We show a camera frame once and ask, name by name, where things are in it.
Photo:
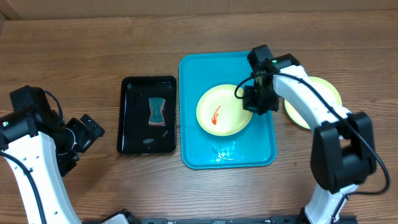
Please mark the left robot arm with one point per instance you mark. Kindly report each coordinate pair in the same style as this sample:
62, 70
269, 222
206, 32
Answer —
41, 149

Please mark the black rectangular tray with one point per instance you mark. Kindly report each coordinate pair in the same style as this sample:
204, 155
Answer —
135, 136

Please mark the yellow-green plate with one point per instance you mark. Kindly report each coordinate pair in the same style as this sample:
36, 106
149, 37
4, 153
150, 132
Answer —
220, 113
327, 88

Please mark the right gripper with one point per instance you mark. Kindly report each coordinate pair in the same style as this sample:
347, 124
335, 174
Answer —
251, 105

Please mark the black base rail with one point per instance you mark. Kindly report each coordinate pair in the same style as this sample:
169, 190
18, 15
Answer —
125, 216

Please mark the teal plastic serving tray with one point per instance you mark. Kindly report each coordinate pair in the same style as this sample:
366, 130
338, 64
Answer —
254, 145

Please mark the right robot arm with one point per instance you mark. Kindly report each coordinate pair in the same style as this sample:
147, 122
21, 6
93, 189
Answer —
343, 154

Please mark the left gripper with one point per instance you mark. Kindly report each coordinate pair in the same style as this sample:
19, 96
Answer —
87, 137

